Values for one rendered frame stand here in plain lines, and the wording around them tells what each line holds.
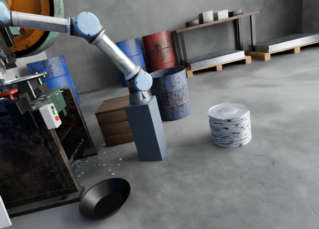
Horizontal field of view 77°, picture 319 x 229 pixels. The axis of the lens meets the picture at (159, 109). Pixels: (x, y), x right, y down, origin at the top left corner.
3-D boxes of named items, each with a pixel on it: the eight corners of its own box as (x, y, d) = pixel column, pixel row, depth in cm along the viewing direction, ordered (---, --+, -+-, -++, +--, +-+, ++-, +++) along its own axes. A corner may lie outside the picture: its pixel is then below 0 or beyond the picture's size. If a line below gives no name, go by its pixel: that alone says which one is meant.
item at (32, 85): (60, 89, 140) (52, 70, 136) (52, 94, 127) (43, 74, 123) (26, 97, 140) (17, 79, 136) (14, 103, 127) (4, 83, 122)
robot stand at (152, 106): (167, 147, 162) (155, 95, 147) (162, 160, 146) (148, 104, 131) (147, 147, 168) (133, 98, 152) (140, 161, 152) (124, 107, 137)
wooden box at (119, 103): (149, 121, 219) (141, 91, 207) (148, 138, 183) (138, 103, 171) (114, 128, 221) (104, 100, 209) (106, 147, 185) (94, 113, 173)
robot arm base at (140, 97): (153, 96, 146) (150, 83, 143) (146, 103, 133) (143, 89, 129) (134, 98, 151) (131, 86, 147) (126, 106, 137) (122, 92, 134)
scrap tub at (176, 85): (188, 103, 244) (181, 64, 228) (197, 116, 205) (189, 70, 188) (154, 111, 244) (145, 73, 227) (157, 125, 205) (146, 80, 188)
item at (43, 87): (49, 90, 155) (46, 82, 153) (15, 109, 113) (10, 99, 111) (12, 99, 155) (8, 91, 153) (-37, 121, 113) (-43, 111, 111)
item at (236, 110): (212, 104, 166) (212, 103, 166) (250, 102, 152) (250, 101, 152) (203, 119, 143) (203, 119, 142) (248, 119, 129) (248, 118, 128)
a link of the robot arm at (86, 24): (149, 79, 134) (84, 10, 109) (158, 82, 121) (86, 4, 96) (137, 92, 133) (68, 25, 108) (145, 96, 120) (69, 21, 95)
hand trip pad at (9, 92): (24, 101, 105) (18, 88, 102) (18, 105, 99) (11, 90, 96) (12, 104, 104) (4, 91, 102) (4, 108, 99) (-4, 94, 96)
